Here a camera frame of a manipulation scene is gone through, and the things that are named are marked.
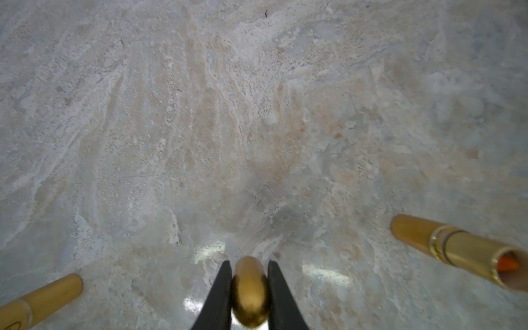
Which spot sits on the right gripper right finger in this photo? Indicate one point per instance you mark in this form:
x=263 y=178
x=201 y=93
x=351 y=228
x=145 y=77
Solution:
x=284 y=313

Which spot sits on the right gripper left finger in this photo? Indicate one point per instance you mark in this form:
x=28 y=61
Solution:
x=216 y=311

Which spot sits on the gold lipstick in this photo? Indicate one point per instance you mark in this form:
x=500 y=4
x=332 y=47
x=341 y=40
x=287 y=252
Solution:
x=494 y=261
x=33 y=308

